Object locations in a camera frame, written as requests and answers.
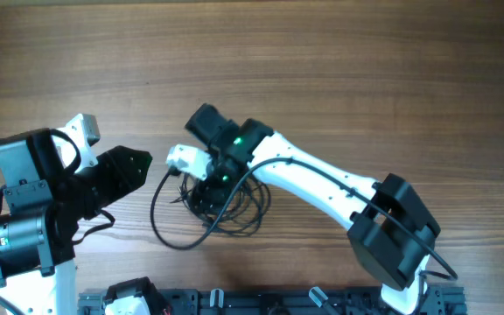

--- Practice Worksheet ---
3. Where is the black cable bundle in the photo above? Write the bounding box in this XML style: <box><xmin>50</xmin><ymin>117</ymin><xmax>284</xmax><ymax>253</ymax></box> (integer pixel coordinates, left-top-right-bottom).
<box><xmin>169</xmin><ymin>172</ymin><xmax>272</xmax><ymax>237</ymax></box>

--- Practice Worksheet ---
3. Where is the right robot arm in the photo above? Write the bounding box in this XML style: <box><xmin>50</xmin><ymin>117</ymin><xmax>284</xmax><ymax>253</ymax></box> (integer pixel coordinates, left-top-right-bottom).
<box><xmin>185</xmin><ymin>104</ymin><xmax>440</xmax><ymax>314</ymax></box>

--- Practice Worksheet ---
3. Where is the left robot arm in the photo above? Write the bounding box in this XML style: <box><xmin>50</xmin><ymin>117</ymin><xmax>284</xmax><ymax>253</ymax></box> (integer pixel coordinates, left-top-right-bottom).
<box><xmin>0</xmin><ymin>129</ymin><xmax>152</xmax><ymax>314</ymax></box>

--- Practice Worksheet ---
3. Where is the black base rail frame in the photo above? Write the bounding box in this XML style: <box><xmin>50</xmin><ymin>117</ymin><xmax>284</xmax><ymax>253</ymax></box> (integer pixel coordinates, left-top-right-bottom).
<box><xmin>76</xmin><ymin>286</ymin><xmax>467</xmax><ymax>315</ymax></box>

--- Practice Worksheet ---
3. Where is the right camera black cable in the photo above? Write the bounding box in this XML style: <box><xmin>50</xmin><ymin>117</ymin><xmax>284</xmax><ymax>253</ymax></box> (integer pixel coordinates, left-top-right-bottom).
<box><xmin>149</xmin><ymin>156</ymin><xmax>459</xmax><ymax>281</ymax></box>

